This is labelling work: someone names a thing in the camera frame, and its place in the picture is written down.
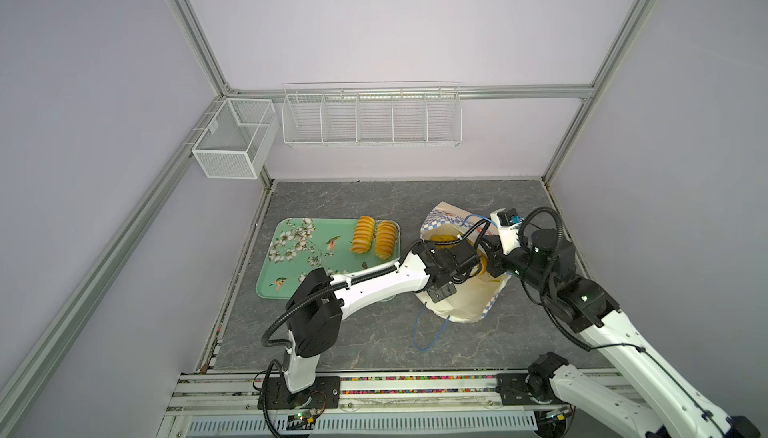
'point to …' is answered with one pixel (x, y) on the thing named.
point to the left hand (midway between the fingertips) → (435, 283)
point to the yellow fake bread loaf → (385, 239)
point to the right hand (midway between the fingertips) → (482, 239)
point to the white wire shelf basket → (372, 114)
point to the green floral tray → (306, 244)
